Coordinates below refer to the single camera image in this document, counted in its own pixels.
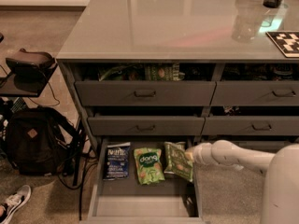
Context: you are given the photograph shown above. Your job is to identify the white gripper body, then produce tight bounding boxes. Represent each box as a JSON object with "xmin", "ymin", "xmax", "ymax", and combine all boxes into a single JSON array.
[{"xmin": 192, "ymin": 143, "xmax": 213, "ymax": 165}]

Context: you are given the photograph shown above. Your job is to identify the green jalapeno Kettle chip bag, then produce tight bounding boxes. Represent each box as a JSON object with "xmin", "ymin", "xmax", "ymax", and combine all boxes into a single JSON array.
[{"xmin": 164, "ymin": 142, "xmax": 193, "ymax": 182}]

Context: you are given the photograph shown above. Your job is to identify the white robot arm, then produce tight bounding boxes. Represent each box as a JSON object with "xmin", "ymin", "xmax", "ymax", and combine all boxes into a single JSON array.
[{"xmin": 185, "ymin": 140, "xmax": 299, "ymax": 224}]

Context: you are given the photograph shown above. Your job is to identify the rear green Kettle chip bag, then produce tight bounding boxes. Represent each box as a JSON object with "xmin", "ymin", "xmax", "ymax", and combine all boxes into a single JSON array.
[{"xmin": 173, "ymin": 142, "xmax": 186, "ymax": 150}]

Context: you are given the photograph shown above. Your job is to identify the middle right grey drawer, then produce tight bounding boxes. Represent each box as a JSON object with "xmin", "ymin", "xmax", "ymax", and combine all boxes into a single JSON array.
[{"xmin": 202, "ymin": 116, "xmax": 299, "ymax": 136}]

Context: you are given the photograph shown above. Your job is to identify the green Dang chip bag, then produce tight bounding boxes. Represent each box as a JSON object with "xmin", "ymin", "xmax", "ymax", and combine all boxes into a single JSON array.
[{"xmin": 134, "ymin": 147, "xmax": 164, "ymax": 185}]

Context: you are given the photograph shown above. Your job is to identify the top right grey drawer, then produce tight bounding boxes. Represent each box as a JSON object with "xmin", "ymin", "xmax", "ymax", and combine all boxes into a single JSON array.
[{"xmin": 211, "ymin": 81, "xmax": 299, "ymax": 106}]

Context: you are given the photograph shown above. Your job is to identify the blue Kettle chip bag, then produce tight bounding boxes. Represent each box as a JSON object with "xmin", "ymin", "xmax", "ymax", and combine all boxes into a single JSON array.
[{"xmin": 103, "ymin": 142, "xmax": 131, "ymax": 180}]

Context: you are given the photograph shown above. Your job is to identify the open bottom left drawer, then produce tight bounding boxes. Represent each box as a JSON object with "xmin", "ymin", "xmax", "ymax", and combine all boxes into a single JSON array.
[{"xmin": 79, "ymin": 141, "xmax": 205, "ymax": 224}]

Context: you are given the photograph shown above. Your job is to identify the green chip bags in top drawer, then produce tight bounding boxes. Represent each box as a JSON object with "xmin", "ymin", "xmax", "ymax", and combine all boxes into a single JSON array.
[{"xmin": 98, "ymin": 63, "xmax": 185, "ymax": 81}]

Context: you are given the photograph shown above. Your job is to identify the grey drawer cabinet with counter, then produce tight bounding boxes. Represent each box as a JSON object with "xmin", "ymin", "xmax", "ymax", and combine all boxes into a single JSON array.
[{"xmin": 57, "ymin": 0, "xmax": 299, "ymax": 152}]

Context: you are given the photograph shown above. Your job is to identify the middle left grey drawer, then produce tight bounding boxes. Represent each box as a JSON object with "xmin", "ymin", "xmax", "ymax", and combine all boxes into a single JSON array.
[{"xmin": 88, "ymin": 116, "xmax": 205, "ymax": 136}]

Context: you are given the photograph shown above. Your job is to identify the top left grey drawer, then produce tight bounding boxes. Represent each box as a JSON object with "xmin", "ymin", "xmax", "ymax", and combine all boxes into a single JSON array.
[{"xmin": 75, "ymin": 80, "xmax": 216, "ymax": 106}]

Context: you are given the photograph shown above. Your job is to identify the black white fiducial marker board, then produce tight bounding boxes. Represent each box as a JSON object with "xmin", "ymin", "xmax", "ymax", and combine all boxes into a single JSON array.
[{"xmin": 266, "ymin": 31, "xmax": 299, "ymax": 58}]

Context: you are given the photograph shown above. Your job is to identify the black backpack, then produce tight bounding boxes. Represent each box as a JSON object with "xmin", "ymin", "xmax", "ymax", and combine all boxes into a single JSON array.
[{"xmin": 6, "ymin": 106, "xmax": 78, "ymax": 175}]

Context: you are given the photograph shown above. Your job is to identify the black side table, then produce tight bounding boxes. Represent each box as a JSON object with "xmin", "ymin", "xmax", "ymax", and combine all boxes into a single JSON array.
[{"xmin": 0, "ymin": 64, "xmax": 57, "ymax": 97}]

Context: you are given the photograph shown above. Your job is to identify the black device on side table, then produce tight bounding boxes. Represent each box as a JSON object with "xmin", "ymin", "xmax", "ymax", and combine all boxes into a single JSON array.
[{"xmin": 6, "ymin": 49, "xmax": 55, "ymax": 79}]

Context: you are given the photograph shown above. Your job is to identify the grey white sneaker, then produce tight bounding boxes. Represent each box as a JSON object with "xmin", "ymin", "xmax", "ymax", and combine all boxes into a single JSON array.
[{"xmin": 0, "ymin": 185, "xmax": 32, "ymax": 224}]

